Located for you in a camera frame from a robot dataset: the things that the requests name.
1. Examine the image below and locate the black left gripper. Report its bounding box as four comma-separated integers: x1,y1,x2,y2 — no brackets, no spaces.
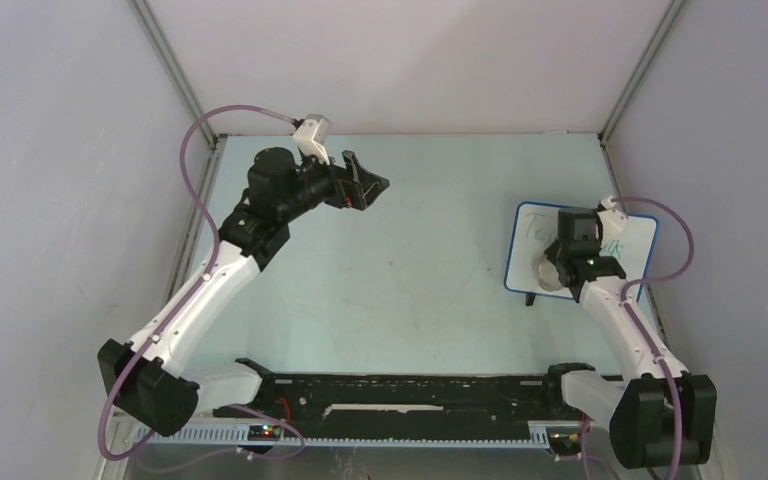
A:
278,145,388,223

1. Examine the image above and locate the grey eraser sponge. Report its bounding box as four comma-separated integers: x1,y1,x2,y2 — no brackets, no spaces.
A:
534,255,565,292

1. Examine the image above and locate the blue framed small whiteboard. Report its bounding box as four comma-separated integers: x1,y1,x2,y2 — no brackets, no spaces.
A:
504,201,660,300

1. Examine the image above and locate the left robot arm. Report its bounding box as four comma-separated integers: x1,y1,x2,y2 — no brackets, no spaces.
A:
98,147,390,437

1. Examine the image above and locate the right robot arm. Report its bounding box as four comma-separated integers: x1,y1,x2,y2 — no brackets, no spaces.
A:
538,199,717,478

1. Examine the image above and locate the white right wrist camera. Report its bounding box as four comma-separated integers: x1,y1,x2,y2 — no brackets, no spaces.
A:
595,196,628,243

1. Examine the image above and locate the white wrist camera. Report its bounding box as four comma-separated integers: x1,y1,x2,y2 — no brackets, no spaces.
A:
595,196,628,243
292,114,332,166

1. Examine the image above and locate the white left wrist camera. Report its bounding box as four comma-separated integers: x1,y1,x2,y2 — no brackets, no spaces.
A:
292,114,332,166

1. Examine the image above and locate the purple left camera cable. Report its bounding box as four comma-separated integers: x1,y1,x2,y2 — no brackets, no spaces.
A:
96,104,309,474

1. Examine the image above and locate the grey slotted cable duct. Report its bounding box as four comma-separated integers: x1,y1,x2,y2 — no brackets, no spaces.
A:
132,423,587,450

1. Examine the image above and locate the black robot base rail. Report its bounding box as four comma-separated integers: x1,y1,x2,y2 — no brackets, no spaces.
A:
249,373,584,444

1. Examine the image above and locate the left aluminium frame post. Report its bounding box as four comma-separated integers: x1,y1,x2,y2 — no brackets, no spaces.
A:
126,0,222,184

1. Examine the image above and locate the aluminium frame post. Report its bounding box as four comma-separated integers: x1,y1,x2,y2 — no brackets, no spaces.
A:
597,0,690,194
126,0,222,184

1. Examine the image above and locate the right aluminium frame post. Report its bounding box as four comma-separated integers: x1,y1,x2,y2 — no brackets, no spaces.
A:
597,0,690,194

